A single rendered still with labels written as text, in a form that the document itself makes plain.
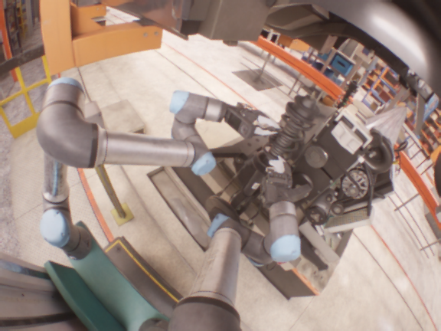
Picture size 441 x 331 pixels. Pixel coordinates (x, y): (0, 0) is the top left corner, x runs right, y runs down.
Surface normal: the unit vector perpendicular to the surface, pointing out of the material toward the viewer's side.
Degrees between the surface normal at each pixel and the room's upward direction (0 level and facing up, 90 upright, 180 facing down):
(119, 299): 0
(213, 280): 48
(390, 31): 90
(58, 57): 90
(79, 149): 58
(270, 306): 0
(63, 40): 90
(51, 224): 7
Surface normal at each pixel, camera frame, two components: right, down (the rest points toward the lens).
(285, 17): -0.68, 0.61
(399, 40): -0.75, 0.38
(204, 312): 0.04, -0.99
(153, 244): 0.25, -0.58
